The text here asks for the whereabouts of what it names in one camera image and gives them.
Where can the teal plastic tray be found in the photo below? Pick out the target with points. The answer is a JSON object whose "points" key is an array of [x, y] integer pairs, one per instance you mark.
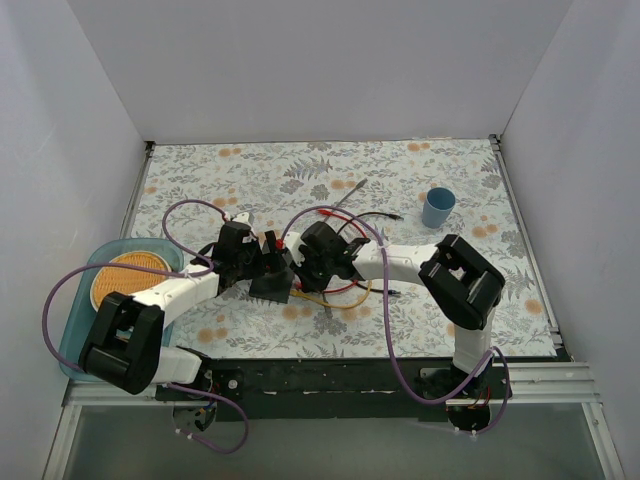
{"points": [[82, 313]]}

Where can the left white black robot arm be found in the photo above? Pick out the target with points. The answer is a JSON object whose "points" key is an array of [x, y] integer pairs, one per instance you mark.
{"points": [[124, 345]]}

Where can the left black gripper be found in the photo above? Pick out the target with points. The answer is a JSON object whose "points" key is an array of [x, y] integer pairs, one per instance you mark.
{"points": [[270, 250]]}

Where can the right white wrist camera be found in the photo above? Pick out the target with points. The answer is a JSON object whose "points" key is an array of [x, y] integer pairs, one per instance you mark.
{"points": [[293, 242]]}

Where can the blue plastic cup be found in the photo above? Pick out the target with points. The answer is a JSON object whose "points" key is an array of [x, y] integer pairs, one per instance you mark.
{"points": [[438, 204]]}

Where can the black network switch box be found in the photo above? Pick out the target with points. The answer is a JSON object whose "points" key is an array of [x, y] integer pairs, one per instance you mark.
{"points": [[274, 287]]}

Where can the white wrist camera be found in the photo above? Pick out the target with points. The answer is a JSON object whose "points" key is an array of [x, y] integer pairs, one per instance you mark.
{"points": [[245, 218], [293, 242]]}

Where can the aluminium frame rail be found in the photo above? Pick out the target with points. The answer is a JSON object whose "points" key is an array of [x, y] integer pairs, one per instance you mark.
{"points": [[530, 383]]}

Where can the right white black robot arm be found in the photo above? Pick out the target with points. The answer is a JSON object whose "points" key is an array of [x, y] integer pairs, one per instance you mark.
{"points": [[464, 285]]}

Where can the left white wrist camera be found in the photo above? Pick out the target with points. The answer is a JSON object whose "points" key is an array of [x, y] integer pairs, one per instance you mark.
{"points": [[245, 218]]}

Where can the floral patterned table mat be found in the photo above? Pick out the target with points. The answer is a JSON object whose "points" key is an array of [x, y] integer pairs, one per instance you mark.
{"points": [[281, 184]]}

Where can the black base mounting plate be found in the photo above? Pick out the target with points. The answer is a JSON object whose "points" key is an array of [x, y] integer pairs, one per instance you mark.
{"points": [[273, 389]]}

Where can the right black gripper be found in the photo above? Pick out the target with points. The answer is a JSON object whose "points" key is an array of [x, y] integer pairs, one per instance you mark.
{"points": [[304, 255]]}

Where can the orange woven round plate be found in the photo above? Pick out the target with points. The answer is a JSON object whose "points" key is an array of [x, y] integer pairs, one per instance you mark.
{"points": [[127, 281]]}

